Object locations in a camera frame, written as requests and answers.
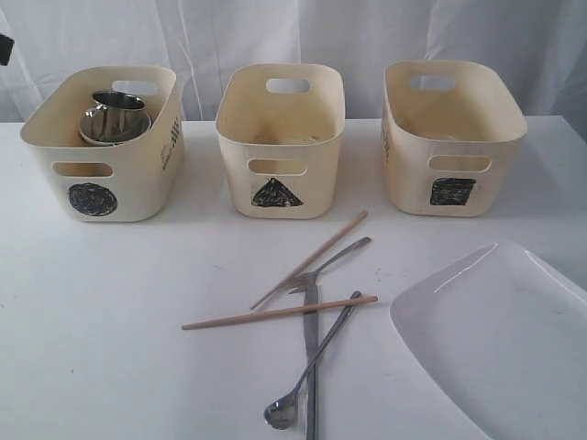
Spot stainless steel fork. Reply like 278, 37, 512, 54
283, 236, 372, 294

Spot cream bin with triangle mark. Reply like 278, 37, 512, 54
216, 63, 345, 219

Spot stainless steel knife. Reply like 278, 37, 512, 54
303, 282, 319, 440

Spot stainless steel mug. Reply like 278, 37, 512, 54
92, 90, 146, 113
82, 107, 149, 138

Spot cream bin with square mark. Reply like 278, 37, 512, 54
382, 60, 527, 217

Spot long stainless steel spoon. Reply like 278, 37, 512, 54
263, 306, 353, 430

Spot lower wooden chopstick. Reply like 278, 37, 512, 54
181, 295, 379, 331

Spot white curtain backdrop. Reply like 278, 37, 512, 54
1, 1, 586, 131

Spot white ceramic bowl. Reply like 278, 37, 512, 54
79, 114, 152, 146

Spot cream bin with circle mark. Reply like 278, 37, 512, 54
20, 65, 184, 222

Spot white rectangular plate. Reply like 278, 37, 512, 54
390, 240, 586, 439

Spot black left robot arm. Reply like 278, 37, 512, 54
0, 34, 15, 66

